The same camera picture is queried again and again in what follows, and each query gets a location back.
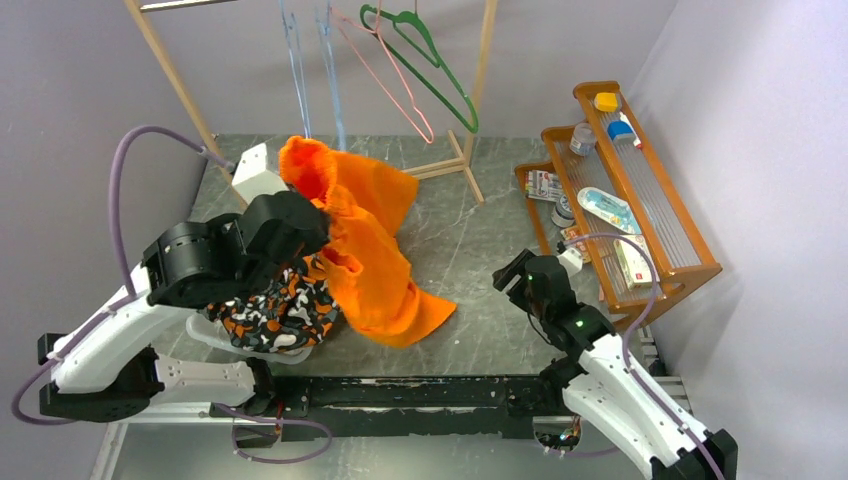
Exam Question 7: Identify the orange pill blister strip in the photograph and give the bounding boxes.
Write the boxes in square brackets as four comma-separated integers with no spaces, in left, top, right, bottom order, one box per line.
[561,224,591,264]

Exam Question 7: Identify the white red box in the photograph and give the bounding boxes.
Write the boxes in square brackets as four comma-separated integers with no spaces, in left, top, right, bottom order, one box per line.
[613,235,655,290]

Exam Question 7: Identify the orange shorts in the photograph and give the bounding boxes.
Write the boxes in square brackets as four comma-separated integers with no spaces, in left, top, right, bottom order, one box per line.
[279,136,457,348]

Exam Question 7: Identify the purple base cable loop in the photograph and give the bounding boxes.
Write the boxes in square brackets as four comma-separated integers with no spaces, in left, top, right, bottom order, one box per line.
[211,401,334,465]

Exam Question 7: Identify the wooden clothes rack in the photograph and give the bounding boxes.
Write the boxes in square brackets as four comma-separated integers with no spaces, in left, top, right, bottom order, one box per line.
[125,1,498,205]

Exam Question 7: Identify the white plastic basket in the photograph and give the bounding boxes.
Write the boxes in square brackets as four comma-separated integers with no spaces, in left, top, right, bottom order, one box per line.
[185,313,313,365]

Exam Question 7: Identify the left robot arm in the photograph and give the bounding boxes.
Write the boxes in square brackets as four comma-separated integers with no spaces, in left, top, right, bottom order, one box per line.
[38,189,330,424]

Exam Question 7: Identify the blue eraser block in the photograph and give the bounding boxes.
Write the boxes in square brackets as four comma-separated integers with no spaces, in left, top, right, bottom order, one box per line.
[606,120,632,143]

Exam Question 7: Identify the orange wooden shelf rack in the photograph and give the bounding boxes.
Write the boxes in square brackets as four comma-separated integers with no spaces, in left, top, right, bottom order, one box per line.
[514,81,722,323]

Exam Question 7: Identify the snack packet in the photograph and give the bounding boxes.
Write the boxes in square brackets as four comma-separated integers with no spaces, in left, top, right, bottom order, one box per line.
[525,170,563,202]

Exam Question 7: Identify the yellow sponge block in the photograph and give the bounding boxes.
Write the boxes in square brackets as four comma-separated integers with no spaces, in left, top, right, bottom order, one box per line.
[592,92,621,113]

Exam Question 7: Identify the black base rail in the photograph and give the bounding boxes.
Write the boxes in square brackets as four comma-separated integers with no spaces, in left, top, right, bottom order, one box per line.
[235,374,571,441]

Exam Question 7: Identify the patterned dark shorts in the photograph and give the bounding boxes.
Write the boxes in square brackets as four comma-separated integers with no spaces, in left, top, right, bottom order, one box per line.
[202,256,345,350]

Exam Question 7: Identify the small plastic bottle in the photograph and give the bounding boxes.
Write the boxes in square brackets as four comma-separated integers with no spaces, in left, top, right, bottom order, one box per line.
[569,122,597,157]

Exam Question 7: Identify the pink hanger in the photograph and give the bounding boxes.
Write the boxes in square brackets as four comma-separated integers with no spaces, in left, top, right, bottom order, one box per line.
[331,0,437,146]

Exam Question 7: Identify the blue wire hanger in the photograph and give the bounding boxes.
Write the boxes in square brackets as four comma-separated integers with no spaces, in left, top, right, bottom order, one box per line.
[314,0,348,151]
[278,0,312,138]

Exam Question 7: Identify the red white marker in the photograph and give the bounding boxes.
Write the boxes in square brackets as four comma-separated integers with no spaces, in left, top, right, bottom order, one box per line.
[619,111,643,150]

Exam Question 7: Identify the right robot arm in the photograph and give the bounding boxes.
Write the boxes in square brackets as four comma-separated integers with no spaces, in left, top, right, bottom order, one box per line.
[492,249,738,479]

